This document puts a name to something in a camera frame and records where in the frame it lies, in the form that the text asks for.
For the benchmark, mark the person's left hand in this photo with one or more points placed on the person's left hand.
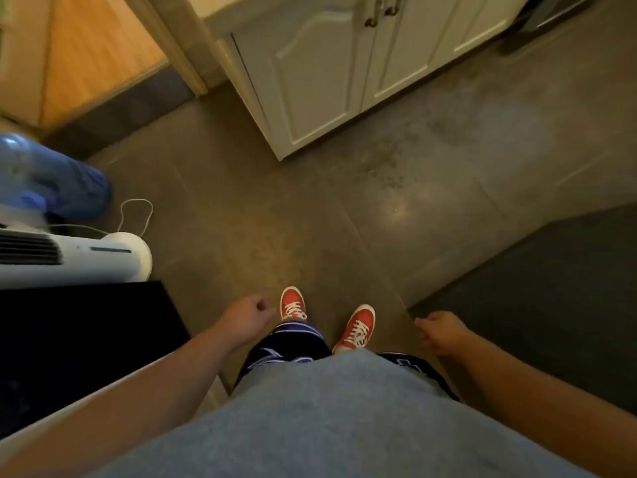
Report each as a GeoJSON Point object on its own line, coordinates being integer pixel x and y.
{"type": "Point", "coordinates": [246, 318]}

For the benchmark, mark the person's right hand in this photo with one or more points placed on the person's right hand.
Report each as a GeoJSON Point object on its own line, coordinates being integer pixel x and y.
{"type": "Point", "coordinates": [443, 333]}

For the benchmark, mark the person's left forearm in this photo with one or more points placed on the person's left forearm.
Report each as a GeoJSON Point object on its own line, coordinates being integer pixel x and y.
{"type": "Point", "coordinates": [149, 388]}

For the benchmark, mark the person's right forearm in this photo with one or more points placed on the person's right forearm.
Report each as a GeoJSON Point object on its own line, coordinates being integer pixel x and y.
{"type": "Point", "coordinates": [547, 403]}

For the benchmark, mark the dark striped shorts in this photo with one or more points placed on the dark striped shorts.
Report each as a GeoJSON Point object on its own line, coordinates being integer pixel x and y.
{"type": "Point", "coordinates": [288, 343]}

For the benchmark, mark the left red sneaker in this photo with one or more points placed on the left red sneaker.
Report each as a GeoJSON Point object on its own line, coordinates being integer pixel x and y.
{"type": "Point", "coordinates": [292, 301]}

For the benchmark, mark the red sneaker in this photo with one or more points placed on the red sneaker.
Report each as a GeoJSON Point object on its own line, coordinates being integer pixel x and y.
{"type": "Point", "coordinates": [292, 301]}
{"type": "Point", "coordinates": [359, 326]}

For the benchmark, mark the right red sneaker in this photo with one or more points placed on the right red sneaker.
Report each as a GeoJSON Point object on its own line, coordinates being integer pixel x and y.
{"type": "Point", "coordinates": [359, 326]}

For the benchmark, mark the dark floor mat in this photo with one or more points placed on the dark floor mat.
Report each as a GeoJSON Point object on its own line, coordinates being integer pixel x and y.
{"type": "Point", "coordinates": [547, 293]}

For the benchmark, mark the grey shirt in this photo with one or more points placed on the grey shirt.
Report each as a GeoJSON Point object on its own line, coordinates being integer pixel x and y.
{"type": "Point", "coordinates": [348, 423]}

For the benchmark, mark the white tower appliance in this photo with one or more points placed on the white tower appliance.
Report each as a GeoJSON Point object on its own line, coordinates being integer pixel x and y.
{"type": "Point", "coordinates": [89, 266]}

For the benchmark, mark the black furniture panel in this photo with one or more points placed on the black furniture panel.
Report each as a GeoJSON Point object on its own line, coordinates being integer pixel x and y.
{"type": "Point", "coordinates": [74, 343]}

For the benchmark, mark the blue water jug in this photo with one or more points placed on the blue water jug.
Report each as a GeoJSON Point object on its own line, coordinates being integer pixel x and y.
{"type": "Point", "coordinates": [59, 179]}

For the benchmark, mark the wooden door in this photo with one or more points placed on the wooden door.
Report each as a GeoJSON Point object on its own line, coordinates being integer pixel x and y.
{"type": "Point", "coordinates": [89, 54]}

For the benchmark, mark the stainless steel drawer appliance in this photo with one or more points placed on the stainless steel drawer appliance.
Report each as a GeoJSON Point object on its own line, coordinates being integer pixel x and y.
{"type": "Point", "coordinates": [552, 9]}

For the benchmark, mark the beige door frame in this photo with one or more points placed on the beige door frame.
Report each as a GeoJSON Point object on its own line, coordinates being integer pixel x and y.
{"type": "Point", "coordinates": [164, 44]}

